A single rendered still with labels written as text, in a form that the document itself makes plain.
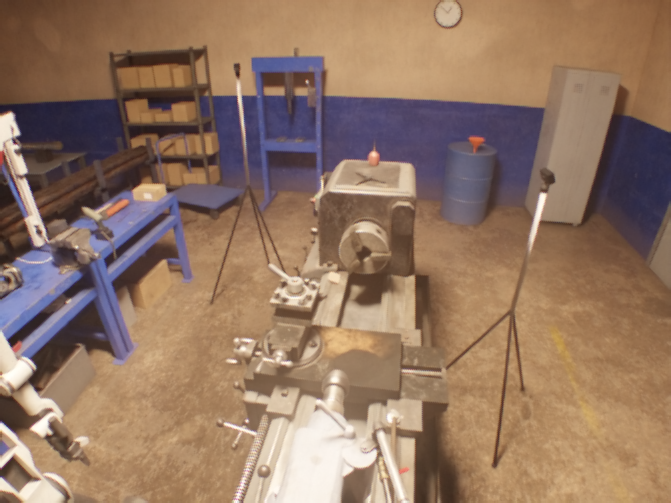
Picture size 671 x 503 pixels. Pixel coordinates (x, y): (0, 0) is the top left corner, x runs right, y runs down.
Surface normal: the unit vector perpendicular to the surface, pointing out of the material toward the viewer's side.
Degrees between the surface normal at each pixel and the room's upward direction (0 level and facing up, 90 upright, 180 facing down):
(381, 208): 90
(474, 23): 90
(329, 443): 0
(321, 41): 90
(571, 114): 90
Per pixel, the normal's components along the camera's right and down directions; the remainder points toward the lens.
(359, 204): -0.16, 0.49
